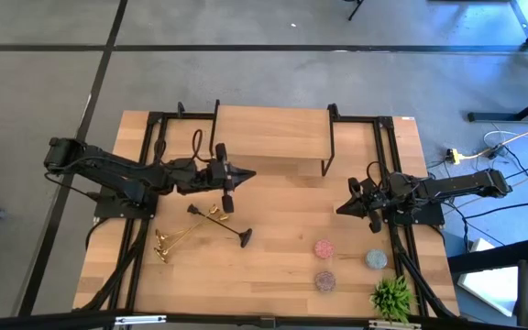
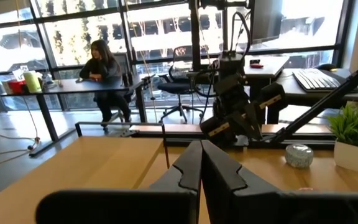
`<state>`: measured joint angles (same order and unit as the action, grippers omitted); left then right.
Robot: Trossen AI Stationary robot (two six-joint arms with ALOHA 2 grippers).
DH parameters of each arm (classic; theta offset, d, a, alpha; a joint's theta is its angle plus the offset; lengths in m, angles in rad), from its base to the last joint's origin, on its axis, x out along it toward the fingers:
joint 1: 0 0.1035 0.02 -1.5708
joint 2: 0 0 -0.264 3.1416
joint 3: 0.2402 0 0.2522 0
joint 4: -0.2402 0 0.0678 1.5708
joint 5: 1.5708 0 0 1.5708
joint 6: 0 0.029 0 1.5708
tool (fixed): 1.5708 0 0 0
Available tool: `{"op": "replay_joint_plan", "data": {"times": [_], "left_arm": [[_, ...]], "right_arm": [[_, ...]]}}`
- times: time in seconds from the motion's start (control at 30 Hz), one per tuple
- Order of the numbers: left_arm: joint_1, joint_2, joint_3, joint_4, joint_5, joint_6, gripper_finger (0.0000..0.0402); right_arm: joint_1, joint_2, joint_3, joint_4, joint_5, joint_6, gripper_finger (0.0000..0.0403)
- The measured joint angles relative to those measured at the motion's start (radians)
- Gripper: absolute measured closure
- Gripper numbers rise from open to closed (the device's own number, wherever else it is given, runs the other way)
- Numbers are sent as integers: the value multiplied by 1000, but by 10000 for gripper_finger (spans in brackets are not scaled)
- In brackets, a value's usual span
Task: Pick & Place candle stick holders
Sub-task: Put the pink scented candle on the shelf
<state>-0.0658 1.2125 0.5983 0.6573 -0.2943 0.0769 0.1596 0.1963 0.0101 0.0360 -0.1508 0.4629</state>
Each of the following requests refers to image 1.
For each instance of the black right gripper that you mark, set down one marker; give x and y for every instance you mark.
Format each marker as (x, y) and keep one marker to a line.
(374, 201)

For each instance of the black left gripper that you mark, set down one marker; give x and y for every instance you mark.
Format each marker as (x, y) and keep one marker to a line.
(209, 176)

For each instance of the pink round candle tin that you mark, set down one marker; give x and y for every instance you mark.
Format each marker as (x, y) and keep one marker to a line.
(324, 249)

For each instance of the black candlestick holder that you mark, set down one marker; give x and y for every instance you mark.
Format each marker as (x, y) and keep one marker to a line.
(245, 237)

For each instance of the purple round candle tin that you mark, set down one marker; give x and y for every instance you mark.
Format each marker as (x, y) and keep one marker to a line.
(325, 281)

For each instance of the gold candlestick holder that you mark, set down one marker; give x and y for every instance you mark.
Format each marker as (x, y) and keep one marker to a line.
(162, 255)
(161, 235)

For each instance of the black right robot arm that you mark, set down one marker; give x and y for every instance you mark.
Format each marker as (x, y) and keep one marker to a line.
(456, 185)

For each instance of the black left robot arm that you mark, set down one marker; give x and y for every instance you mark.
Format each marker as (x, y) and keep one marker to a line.
(122, 172)

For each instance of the wooden shelf with black legs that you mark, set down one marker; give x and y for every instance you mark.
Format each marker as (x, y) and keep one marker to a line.
(273, 133)

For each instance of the green artificial plant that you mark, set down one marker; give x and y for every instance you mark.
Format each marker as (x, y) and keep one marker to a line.
(392, 298)

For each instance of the yellow power plug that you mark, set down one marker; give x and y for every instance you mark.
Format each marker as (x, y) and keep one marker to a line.
(454, 157)

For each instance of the black beam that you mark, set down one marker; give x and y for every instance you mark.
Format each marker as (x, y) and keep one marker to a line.
(493, 257)

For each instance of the white box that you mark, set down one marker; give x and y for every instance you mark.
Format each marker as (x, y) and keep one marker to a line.
(493, 289)

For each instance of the black desk base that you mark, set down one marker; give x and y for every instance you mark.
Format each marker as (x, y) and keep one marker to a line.
(498, 117)

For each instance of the black tripod leg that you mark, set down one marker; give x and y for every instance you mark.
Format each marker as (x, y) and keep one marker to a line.
(356, 10)

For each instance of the black metal table frame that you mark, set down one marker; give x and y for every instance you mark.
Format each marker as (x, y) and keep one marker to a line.
(385, 123)

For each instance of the silver bracket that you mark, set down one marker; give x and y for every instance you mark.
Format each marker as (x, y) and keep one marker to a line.
(140, 320)
(394, 325)

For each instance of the black frame crossbar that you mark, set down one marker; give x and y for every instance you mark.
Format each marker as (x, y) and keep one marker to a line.
(62, 321)

